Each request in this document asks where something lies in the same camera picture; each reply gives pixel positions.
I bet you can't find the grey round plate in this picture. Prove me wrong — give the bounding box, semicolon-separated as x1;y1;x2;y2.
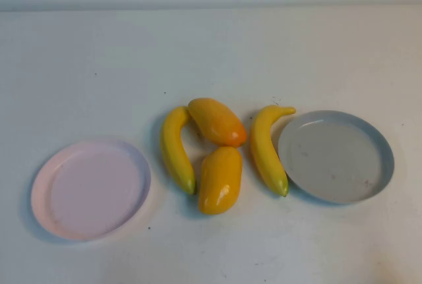
278;109;396;205

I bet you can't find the yellow plastic banana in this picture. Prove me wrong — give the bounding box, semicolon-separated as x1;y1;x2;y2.
160;105;198;196
249;105;297;198

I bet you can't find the plain yellow mango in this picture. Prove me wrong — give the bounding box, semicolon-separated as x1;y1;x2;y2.
197;146;244;215

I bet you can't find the pink round plate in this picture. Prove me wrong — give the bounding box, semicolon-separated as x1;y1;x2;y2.
30;138;152;242

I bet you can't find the orange-tipped yellow mango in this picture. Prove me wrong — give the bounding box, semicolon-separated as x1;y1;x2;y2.
187;98;248;148

